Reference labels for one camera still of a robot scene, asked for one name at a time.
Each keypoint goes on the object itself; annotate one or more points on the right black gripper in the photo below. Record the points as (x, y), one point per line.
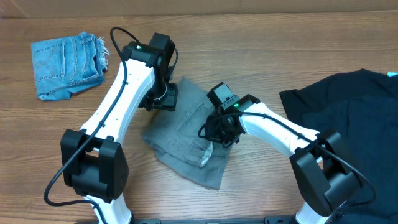
(216, 134)

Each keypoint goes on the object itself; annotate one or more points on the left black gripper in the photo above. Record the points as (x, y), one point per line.
(170, 102)

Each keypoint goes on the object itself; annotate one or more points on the grey shorts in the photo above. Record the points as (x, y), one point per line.
(173, 135)

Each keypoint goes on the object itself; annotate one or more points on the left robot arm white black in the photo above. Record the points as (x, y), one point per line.
(93, 159)

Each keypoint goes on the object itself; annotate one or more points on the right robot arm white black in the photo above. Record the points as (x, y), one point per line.
(321, 162)

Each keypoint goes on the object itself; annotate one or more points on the folded blue denim shorts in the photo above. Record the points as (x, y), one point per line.
(68, 65)

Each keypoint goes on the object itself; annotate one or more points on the black t-shirt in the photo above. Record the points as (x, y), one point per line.
(362, 107)

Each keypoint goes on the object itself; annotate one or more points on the light blue cloth piece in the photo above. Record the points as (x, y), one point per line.
(391, 74)

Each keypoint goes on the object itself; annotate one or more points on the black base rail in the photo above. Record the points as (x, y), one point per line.
(283, 219)

